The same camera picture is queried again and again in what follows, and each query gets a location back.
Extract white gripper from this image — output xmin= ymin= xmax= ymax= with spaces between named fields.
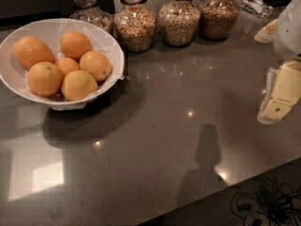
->
xmin=257 ymin=0 xmax=301 ymax=124

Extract large orange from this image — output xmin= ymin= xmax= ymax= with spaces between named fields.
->
xmin=13 ymin=36 xmax=55 ymax=70

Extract orange at bowl right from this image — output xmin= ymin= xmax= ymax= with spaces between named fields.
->
xmin=79 ymin=51 xmax=113 ymax=82

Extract orange at bowl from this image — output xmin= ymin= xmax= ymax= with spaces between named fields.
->
xmin=79 ymin=51 xmax=113 ymax=82
xmin=59 ymin=31 xmax=92 ymax=59

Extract orange at bowl back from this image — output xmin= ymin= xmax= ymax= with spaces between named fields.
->
xmin=59 ymin=31 xmax=92 ymax=59

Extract white bowl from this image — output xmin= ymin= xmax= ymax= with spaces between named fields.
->
xmin=0 ymin=18 xmax=125 ymax=109

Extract cream object at right edge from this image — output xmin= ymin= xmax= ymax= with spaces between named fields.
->
xmin=254 ymin=19 xmax=277 ymax=43

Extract clear plastic wrapped packet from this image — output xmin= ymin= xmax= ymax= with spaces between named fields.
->
xmin=239 ymin=0 xmax=273 ymax=18

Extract glass jar with grains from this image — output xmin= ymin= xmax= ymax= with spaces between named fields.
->
xmin=198 ymin=0 xmax=240 ymax=41

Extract glass jar with beans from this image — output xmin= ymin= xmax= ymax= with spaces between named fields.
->
xmin=158 ymin=0 xmax=200 ymax=47

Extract glass jar with cereal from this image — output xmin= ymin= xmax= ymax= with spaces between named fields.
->
xmin=114 ymin=0 xmax=156 ymax=53

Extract yellowish orange at front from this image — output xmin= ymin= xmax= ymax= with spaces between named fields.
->
xmin=61 ymin=70 xmax=98 ymax=101

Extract glass jar far left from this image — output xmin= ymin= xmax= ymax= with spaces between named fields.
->
xmin=70 ymin=0 xmax=113 ymax=34

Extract small orange in middle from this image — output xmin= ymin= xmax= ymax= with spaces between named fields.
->
xmin=55 ymin=57 xmax=79 ymax=76

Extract orange at front left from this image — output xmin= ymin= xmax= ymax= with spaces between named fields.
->
xmin=27 ymin=62 xmax=63 ymax=97

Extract black cables on floor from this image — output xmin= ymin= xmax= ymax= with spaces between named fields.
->
xmin=230 ymin=174 xmax=301 ymax=226

